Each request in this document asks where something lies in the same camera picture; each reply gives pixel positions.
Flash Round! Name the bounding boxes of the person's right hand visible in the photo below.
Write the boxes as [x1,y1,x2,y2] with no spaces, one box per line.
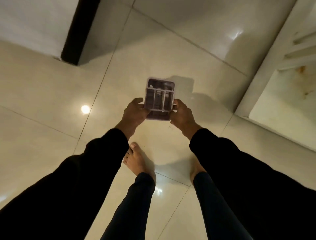
[169,99,203,140]

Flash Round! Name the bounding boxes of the person's left forearm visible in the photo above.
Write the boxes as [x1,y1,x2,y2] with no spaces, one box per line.
[0,128,130,240]

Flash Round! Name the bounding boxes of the person's left hand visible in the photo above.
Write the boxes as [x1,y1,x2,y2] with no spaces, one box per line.
[115,97,151,139]

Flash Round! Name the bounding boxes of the person's right leg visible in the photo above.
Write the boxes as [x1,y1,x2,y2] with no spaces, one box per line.
[189,158,253,240]

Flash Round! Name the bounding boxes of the person's leg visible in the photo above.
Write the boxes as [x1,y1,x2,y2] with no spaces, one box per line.
[100,142,157,240]
[189,158,253,240]

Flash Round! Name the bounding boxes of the pink divided organizer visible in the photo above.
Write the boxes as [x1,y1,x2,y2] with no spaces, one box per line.
[144,77,176,122]

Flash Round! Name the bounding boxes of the white table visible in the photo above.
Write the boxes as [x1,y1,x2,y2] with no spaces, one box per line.
[234,0,316,153]

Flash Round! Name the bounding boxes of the person's left leg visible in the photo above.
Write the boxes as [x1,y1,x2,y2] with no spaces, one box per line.
[100,142,157,240]

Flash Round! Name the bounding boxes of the person's right forearm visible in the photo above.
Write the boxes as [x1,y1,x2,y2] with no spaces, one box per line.
[189,128,316,240]

